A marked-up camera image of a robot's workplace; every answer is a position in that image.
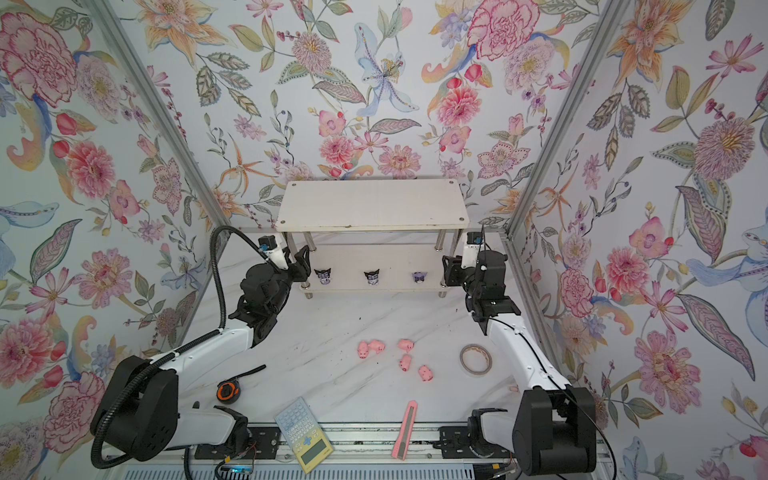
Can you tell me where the black corrugated cable left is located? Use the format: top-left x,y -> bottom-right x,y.
89,224 -> 268,470

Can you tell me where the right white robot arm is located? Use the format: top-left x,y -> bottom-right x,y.
442,250 -> 598,476

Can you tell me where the aluminium corner post right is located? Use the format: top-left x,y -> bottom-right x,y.
505,0 -> 643,238

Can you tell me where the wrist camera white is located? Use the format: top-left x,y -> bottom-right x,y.
257,235 -> 288,270
461,231 -> 484,269

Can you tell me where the pink box cutter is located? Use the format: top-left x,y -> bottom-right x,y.
391,400 -> 418,461

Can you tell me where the aluminium corner post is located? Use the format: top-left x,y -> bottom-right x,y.
505,0 -> 643,238
83,0 -> 234,236

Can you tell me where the tape roll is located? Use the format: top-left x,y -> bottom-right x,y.
459,344 -> 493,377

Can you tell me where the yellow calculator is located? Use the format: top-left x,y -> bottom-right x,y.
274,397 -> 334,474

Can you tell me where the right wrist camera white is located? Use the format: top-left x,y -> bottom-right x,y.
461,231 -> 484,269

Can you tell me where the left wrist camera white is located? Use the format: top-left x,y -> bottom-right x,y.
257,235 -> 288,270

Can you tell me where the white two-tier shelf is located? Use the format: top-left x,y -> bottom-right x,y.
277,179 -> 470,298

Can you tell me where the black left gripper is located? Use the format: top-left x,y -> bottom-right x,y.
264,245 -> 312,318

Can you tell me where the pink pig toy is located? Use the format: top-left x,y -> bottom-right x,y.
399,354 -> 412,372
357,341 -> 370,359
397,339 -> 414,352
418,365 -> 434,382
368,340 -> 386,354

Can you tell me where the aluminium corner post left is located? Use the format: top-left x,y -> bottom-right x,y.
83,0 -> 234,236

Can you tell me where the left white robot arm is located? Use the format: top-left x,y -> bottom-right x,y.
90,247 -> 311,469

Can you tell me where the aluminium front rail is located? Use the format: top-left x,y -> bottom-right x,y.
119,422 -> 610,466

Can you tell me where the orange black round object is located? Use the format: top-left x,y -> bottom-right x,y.
216,364 -> 267,405

